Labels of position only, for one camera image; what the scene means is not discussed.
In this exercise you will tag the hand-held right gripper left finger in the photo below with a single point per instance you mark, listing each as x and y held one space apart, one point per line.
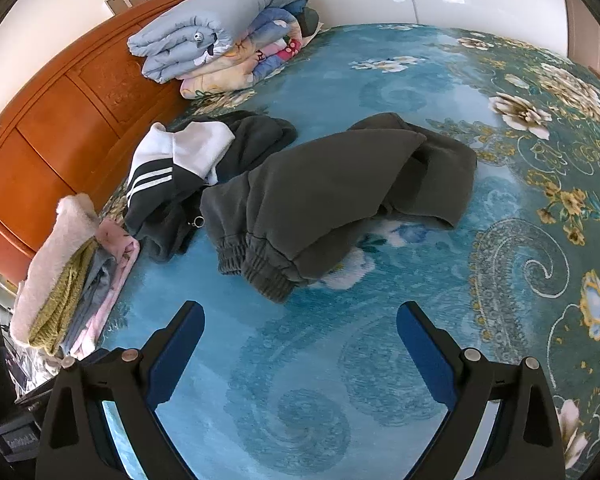
175 360

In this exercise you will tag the olive green knitted sweater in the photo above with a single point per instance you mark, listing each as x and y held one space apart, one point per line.
60 305

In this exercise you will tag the blue-grey folded garment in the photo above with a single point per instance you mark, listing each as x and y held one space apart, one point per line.
97 280

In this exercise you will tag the light pink folded garment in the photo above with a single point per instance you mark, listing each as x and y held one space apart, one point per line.
117 240

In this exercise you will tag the dark jacket with white stripes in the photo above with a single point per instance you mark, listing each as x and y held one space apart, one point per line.
150 195

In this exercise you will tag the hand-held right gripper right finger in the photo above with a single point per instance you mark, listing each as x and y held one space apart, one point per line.
430 360

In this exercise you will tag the folded light blue quilt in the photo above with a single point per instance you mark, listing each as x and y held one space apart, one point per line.
220 15

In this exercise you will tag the grey sweatpants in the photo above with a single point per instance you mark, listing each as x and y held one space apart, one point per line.
330 185

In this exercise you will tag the blue floral bed sheet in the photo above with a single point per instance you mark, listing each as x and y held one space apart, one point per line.
330 360

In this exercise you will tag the dark folded cloth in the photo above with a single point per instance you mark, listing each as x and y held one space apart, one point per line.
310 20

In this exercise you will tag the folded floral printed blanket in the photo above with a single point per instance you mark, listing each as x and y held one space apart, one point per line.
240 67

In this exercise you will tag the wooden headboard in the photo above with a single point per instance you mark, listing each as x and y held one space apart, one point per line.
55 135

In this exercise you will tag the pink fluffy folded garment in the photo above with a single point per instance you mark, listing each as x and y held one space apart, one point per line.
45 260

